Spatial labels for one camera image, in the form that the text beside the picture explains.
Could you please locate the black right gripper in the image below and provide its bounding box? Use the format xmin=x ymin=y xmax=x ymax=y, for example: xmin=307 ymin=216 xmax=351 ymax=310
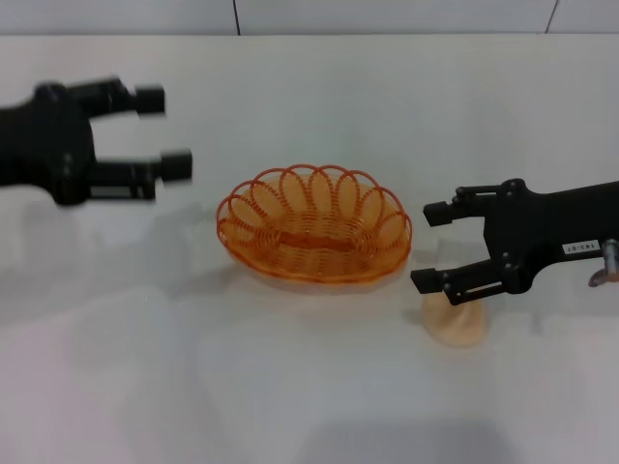
xmin=409 ymin=178 xmax=619 ymax=307

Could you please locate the pale steamed bun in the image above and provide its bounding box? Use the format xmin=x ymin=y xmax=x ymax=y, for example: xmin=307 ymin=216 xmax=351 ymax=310
xmin=421 ymin=291 xmax=486 ymax=348

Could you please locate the right arm connector cable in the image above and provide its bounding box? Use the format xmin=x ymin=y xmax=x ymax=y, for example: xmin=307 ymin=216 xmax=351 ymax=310
xmin=588 ymin=237 xmax=619 ymax=288

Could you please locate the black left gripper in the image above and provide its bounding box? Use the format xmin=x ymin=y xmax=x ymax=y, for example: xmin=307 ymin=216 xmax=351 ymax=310
xmin=0 ymin=75 xmax=194 ymax=208

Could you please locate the orange woven plastic basket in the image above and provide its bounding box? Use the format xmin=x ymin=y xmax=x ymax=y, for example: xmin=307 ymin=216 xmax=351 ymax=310
xmin=216 ymin=163 xmax=413 ymax=285

